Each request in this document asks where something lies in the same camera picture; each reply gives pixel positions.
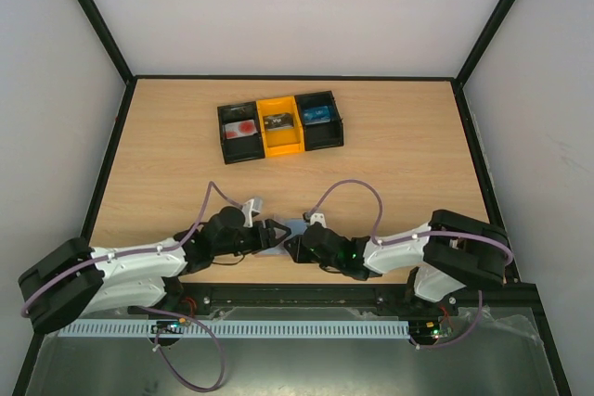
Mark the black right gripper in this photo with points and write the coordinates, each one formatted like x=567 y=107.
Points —
x=302 y=248

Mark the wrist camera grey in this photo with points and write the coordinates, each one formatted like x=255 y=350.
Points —
x=254 y=208
x=312 y=218

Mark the left black bin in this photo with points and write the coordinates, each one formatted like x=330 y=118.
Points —
x=245 y=148

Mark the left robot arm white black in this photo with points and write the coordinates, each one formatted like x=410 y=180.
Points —
x=76 y=279

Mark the right black bin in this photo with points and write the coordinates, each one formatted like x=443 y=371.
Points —
x=325 y=135

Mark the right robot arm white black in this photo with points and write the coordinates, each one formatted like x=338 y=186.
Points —
x=446 y=254

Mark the black enclosure frame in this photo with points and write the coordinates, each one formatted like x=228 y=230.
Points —
x=485 y=38

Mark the light blue slotted cable duct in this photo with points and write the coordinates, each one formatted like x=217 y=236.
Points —
x=227 y=329

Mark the yellow middle bin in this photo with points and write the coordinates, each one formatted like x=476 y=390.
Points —
x=283 y=142

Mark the black bin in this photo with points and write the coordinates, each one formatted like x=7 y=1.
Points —
x=245 y=148
x=325 y=135

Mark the white red card in bin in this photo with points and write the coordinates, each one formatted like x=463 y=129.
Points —
x=239 y=129

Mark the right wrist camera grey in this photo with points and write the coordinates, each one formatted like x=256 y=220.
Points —
x=312 y=218

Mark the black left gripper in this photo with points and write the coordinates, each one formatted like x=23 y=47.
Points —
x=269 y=242

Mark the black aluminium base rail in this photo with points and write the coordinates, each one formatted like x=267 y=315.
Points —
x=383 y=300

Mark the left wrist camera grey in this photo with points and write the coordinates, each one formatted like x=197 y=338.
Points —
x=254 y=208

